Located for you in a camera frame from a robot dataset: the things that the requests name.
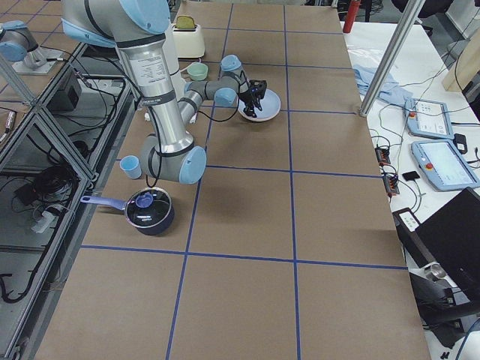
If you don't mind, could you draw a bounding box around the bread slice in toaster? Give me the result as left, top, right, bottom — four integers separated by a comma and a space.
175, 15, 197, 31

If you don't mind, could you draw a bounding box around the upper teach pendant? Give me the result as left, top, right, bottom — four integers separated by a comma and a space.
404, 98, 454, 140

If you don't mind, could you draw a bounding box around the light blue plate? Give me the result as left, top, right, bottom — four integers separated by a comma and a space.
238, 89, 281, 122

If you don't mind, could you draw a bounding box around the green bowl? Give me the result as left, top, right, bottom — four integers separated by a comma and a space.
187, 62, 209, 81

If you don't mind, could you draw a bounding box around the red bottle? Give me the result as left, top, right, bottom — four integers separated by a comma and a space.
343, 0, 361, 34

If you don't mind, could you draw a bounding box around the glass pot lid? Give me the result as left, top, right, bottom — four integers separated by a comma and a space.
125, 187, 173, 228

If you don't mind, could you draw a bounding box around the clear plastic bag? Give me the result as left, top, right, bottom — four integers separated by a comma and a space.
346, 44, 384, 68

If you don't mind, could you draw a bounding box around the light blue cloth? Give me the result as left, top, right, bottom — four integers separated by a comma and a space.
352, 62, 416, 110

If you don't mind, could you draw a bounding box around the teach pendant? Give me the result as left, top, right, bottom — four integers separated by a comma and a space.
410, 139, 479, 191
404, 98, 454, 140

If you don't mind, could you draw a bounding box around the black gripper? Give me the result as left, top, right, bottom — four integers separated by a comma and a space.
241, 79, 267, 117

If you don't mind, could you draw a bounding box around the aluminium frame post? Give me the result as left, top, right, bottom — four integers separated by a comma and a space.
358, 0, 425, 117

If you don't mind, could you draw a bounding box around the light blue cup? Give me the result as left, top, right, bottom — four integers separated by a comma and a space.
119, 155, 143, 179

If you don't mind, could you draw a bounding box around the black laptop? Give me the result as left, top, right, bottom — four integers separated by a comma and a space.
416, 187, 479, 300

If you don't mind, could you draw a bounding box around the lower teach pendant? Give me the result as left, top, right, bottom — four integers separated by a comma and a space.
410, 139, 479, 191

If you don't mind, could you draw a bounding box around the dark blue saucepan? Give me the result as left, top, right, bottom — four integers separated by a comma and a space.
80, 187, 175, 236

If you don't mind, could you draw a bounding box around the cream toaster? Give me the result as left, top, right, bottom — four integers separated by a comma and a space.
172, 19, 206, 59

